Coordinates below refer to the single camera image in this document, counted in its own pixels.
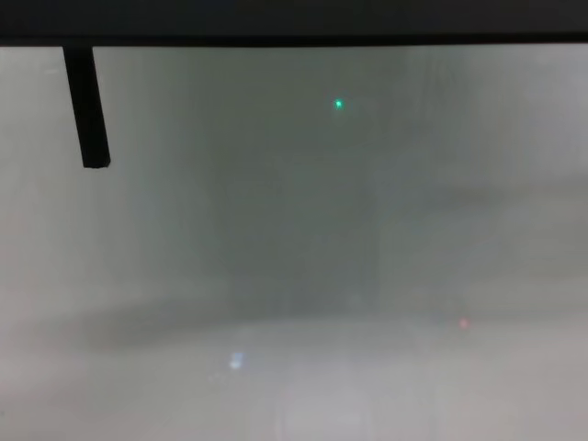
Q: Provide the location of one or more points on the black company introduction poster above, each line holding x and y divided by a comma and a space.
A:
294, 20

